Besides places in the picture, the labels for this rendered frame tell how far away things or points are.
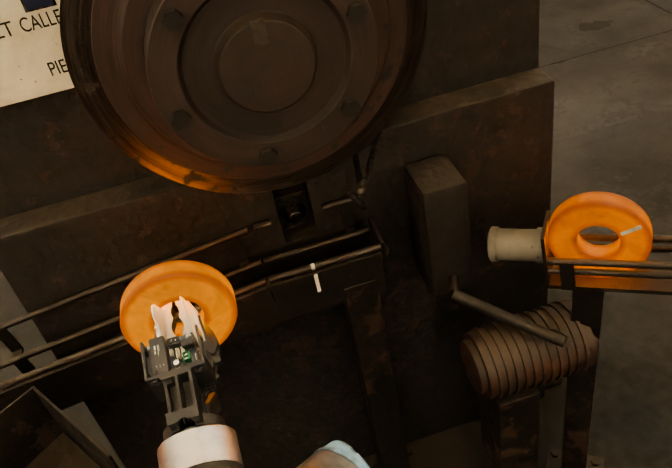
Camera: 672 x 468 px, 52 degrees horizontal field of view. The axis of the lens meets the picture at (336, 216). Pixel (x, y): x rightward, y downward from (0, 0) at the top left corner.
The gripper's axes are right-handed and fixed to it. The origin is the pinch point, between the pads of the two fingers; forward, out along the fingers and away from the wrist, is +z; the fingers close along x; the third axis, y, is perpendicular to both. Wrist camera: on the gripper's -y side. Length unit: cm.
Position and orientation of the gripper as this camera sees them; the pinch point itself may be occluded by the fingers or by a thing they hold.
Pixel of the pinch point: (174, 302)
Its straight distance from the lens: 95.9
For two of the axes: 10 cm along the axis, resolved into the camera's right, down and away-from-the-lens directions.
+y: -1.0, -5.9, -8.0
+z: -2.9, -7.6, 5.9
